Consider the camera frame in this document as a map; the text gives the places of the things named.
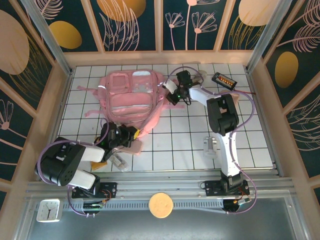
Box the aluminium frame post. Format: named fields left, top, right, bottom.
left=246, top=0, right=294, bottom=74
left=21, top=0, right=74, bottom=76

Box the pink pencil case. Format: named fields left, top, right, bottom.
left=127, top=139, right=145, bottom=157

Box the black charger box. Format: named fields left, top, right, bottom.
left=211, top=72, right=238, bottom=90

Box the white alarm clock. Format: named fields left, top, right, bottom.
left=36, top=198, right=64, bottom=223

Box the aluminium mounting rail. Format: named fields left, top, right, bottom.
left=24, top=174, right=296, bottom=201

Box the pink school backpack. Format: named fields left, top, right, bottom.
left=76, top=70, right=186, bottom=138

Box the round yellow sponge disc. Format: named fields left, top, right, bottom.
left=148, top=191, right=174, bottom=220

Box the grey slotted cable duct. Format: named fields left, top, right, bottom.
left=61, top=199, right=226, bottom=212

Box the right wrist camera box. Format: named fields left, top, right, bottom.
left=161, top=79, right=178, bottom=95

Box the mustard yellow wallet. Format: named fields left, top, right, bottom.
left=90, top=161, right=109, bottom=171

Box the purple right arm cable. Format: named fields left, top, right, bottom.
left=166, top=65, right=258, bottom=216

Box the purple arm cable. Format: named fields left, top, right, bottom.
left=34, top=118, right=126, bottom=217
left=166, top=65, right=258, bottom=216

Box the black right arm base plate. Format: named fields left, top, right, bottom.
left=204, top=179, right=250, bottom=197

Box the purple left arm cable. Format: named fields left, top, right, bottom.
left=34, top=118, right=126, bottom=217

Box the thin red cable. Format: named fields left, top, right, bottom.
left=234, top=87, right=256, bottom=95

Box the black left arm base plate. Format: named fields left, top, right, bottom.
left=71, top=181, right=118, bottom=200

